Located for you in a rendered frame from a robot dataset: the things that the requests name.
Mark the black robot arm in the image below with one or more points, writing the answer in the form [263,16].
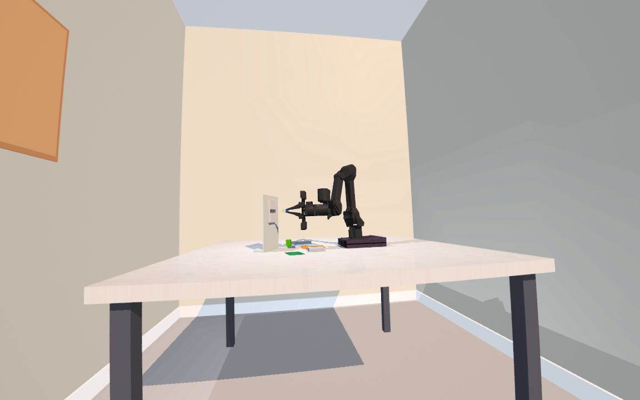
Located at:
[333,206]

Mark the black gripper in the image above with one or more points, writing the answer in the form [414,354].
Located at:
[310,210]

